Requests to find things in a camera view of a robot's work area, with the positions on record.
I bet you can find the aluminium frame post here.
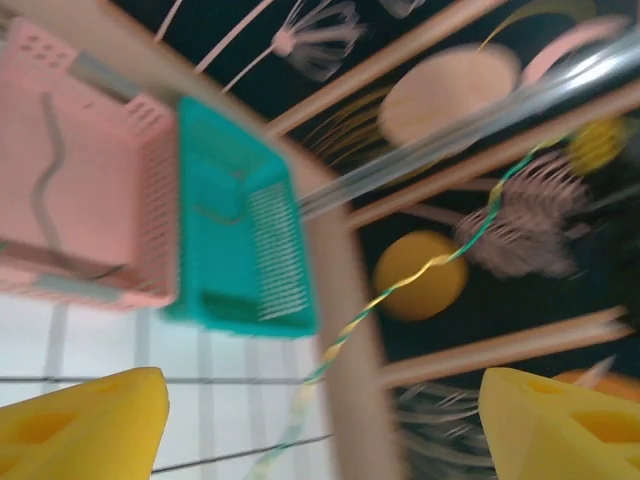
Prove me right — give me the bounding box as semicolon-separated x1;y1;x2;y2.
297;29;640;224

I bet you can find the grey cable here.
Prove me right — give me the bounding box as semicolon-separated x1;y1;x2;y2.
29;92;69;251

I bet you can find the pink plastic basket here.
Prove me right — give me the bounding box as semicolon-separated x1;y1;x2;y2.
0;17;181;314

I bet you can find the teal plastic basket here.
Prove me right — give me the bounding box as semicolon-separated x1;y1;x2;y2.
159;97;321;339

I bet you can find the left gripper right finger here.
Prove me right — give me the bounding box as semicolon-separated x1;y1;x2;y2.
478;367;640;480

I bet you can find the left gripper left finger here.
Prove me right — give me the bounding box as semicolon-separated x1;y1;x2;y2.
0;366;171;480

